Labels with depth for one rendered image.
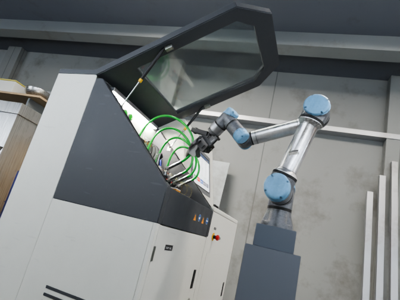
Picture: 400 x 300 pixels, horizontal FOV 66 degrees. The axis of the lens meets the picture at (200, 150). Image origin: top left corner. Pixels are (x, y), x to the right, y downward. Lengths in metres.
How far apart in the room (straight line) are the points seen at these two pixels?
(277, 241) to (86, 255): 0.83
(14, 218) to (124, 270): 0.68
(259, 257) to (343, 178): 2.81
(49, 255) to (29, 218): 0.23
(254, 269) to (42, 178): 1.11
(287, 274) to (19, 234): 1.24
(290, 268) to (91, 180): 0.97
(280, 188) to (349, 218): 2.71
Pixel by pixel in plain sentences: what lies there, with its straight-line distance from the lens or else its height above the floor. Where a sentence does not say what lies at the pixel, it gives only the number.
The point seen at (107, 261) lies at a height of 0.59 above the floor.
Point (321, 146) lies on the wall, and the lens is 4.21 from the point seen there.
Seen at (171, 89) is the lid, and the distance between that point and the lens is 1.99.
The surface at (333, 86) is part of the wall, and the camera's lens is 4.59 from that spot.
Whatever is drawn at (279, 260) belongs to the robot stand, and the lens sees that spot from 1.45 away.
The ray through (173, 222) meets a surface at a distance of 1.45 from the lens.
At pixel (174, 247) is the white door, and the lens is 1.53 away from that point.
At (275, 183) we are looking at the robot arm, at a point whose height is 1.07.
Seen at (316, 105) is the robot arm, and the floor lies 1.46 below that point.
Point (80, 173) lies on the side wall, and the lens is 1.59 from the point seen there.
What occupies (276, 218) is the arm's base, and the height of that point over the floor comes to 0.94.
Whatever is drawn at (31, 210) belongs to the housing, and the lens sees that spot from 1.73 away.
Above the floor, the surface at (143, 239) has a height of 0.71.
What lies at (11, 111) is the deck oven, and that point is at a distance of 4.29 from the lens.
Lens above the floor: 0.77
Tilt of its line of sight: 15 degrees up
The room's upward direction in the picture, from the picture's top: 14 degrees clockwise
